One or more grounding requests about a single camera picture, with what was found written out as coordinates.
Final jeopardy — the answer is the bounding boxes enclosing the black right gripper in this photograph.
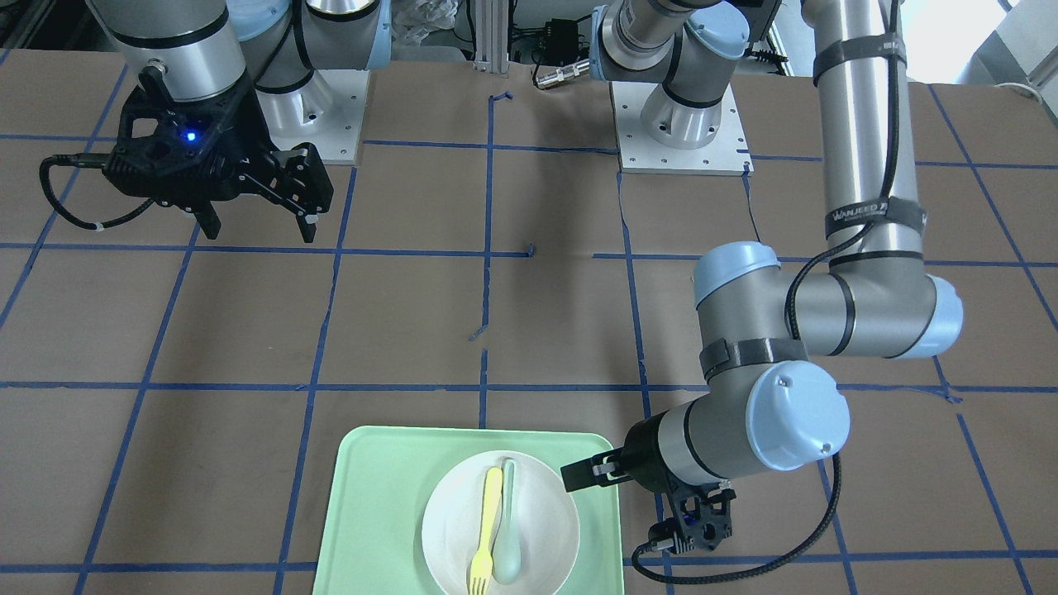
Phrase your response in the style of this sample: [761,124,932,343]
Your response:
[103,79,334,244]

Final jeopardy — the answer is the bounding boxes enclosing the yellow plastic fork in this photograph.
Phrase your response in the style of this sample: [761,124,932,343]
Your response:
[466,466,503,594]

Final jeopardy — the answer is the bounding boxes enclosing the teal plastic spoon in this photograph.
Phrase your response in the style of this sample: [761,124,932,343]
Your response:
[492,457,522,585]

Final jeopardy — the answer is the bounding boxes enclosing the aluminium frame post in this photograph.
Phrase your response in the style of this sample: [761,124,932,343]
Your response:
[466,1,512,78]

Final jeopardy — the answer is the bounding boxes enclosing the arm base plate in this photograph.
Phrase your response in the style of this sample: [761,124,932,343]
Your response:
[612,82,755,176]
[257,70,371,165]

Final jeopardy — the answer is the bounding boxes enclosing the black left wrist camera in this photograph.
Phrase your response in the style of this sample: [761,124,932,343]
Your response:
[647,483,736,555]

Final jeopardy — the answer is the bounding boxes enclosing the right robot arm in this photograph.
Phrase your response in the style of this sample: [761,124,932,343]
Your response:
[79,1,393,242]

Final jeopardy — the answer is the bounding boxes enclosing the light green tray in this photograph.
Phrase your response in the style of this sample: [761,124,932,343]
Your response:
[313,426,624,594]

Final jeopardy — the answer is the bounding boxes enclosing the white round plate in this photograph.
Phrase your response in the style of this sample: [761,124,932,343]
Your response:
[421,450,579,594]

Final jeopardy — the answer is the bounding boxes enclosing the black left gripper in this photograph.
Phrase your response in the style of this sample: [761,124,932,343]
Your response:
[560,417,683,493]

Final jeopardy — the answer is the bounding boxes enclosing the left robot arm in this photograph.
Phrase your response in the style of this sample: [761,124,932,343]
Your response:
[560,1,963,493]

